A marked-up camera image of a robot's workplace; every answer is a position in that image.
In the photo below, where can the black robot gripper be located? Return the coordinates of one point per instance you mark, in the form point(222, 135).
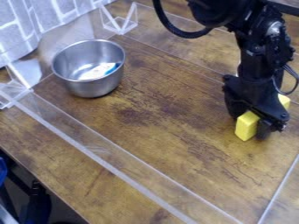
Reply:
point(252, 91)

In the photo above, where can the yellow butter block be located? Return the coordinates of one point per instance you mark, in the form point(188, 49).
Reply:
point(247, 126)

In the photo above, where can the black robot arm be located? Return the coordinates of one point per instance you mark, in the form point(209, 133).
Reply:
point(256, 22)

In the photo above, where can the white blue tube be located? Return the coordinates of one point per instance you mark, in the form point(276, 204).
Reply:
point(97, 71)

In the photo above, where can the stainless steel bowl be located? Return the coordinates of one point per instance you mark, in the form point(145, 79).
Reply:
point(89, 67)

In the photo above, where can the grey brick pattern cloth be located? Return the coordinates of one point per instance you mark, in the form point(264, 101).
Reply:
point(25, 19)

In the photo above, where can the black table leg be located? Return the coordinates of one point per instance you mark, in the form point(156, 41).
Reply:
point(40, 205)

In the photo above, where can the blue object under table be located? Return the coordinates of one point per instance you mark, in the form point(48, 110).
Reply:
point(2, 171)

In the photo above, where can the clear acrylic barrier frame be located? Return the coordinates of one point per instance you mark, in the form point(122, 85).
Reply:
point(148, 154)

